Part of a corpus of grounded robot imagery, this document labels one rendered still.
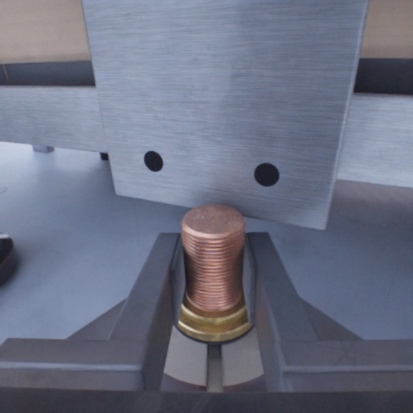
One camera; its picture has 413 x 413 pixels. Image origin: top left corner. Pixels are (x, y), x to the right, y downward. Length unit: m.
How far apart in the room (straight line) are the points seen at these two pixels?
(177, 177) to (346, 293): 0.20
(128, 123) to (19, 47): 0.21
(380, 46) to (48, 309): 0.32
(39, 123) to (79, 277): 0.15
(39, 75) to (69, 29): 0.06
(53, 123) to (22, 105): 0.03
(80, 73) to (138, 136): 0.16
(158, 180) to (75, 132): 0.12
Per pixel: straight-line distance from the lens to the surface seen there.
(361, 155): 0.19
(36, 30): 0.34
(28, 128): 0.30
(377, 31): 0.23
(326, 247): 0.35
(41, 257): 0.37
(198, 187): 0.15
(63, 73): 0.33
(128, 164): 0.17
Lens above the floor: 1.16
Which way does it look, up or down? 28 degrees up
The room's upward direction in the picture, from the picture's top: 179 degrees clockwise
